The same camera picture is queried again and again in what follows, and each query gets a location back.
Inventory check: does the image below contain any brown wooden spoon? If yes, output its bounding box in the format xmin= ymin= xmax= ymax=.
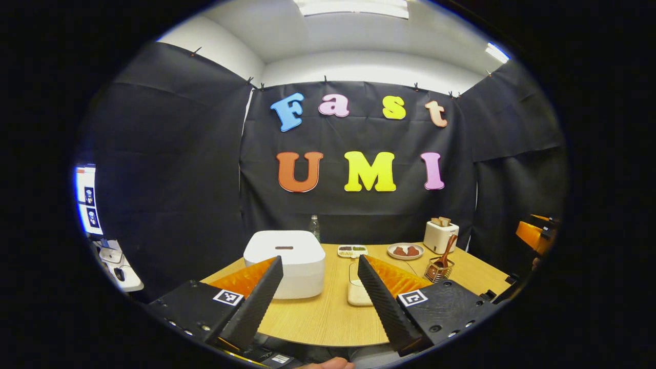
xmin=435 ymin=234 xmax=458 ymax=270

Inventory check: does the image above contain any white round plate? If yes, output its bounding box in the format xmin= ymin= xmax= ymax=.
xmin=387 ymin=242 xmax=424 ymax=260

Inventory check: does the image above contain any metal wire chopstick holder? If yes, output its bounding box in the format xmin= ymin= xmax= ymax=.
xmin=426 ymin=257 xmax=455 ymax=283

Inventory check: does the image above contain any long ceiling light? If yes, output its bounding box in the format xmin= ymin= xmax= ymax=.
xmin=295 ymin=0 xmax=411 ymax=20

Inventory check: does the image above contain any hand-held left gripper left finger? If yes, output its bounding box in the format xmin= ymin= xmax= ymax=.
xmin=146 ymin=255 xmax=284 ymax=352

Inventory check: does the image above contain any white rice cooker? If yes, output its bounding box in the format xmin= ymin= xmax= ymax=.
xmin=243 ymin=231 xmax=326 ymax=300

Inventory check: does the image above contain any white toaster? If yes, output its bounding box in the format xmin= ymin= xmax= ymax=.
xmin=424 ymin=220 xmax=460 ymax=255

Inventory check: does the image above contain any small ceiling light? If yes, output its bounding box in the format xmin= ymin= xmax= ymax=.
xmin=484 ymin=43 xmax=510 ymax=65

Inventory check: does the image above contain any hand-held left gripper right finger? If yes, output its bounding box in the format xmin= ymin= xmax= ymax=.
xmin=357 ymin=254 xmax=500 ymax=358

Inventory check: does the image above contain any white side desk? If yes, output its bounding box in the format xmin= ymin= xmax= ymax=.
xmin=95 ymin=240 xmax=144 ymax=293

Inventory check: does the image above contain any computer monitor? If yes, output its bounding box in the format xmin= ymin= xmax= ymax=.
xmin=74 ymin=165 xmax=103 ymax=236

